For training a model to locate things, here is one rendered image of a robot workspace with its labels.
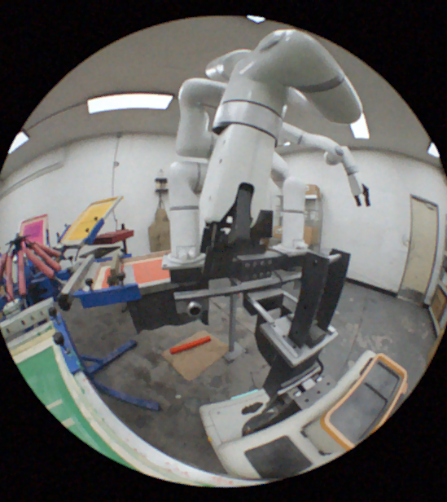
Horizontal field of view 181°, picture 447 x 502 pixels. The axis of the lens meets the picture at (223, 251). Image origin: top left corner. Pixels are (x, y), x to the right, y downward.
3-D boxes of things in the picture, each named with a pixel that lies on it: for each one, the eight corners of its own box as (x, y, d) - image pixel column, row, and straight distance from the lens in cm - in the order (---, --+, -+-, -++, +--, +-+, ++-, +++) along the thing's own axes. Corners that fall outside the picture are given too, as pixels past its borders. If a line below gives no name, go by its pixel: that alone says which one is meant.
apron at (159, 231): (176, 251, 314) (173, 197, 307) (177, 252, 307) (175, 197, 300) (150, 255, 303) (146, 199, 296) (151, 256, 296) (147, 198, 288)
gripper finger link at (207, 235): (205, 204, 24) (198, 244, 26) (208, 210, 21) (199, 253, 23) (225, 208, 24) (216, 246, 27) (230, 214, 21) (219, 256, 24)
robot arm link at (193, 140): (178, 88, 59) (230, 98, 63) (161, 186, 56) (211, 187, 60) (189, 72, 47) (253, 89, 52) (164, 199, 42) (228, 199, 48)
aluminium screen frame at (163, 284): (188, 252, 135) (187, 247, 134) (230, 273, 87) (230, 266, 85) (98, 266, 129) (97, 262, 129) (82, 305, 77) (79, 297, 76)
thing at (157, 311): (203, 314, 109) (199, 270, 93) (209, 320, 103) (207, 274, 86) (138, 332, 103) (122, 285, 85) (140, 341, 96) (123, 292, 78)
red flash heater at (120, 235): (111, 238, 257) (111, 230, 255) (135, 236, 232) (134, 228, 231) (87, 247, 211) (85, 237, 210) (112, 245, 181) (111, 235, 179)
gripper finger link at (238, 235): (235, 164, 17) (220, 203, 19) (250, 213, 10) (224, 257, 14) (246, 166, 17) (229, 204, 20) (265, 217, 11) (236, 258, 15)
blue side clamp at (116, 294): (140, 293, 75) (137, 279, 72) (141, 298, 71) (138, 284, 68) (85, 303, 81) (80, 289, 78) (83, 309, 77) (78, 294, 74)
